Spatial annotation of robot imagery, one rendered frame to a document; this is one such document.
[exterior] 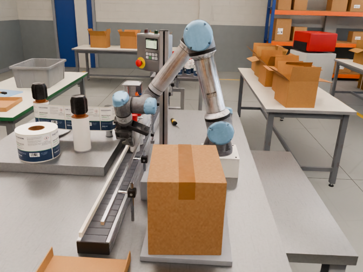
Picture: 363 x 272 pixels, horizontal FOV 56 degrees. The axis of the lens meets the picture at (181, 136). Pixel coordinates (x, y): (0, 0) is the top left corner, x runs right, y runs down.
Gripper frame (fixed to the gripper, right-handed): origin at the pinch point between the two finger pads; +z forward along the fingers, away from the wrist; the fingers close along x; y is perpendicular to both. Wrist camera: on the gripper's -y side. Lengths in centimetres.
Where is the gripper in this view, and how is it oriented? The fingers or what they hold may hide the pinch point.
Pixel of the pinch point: (133, 144)
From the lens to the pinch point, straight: 178.2
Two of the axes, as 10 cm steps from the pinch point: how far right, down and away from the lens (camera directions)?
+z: 0.1, 6.3, 7.7
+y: -10.0, -0.4, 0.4
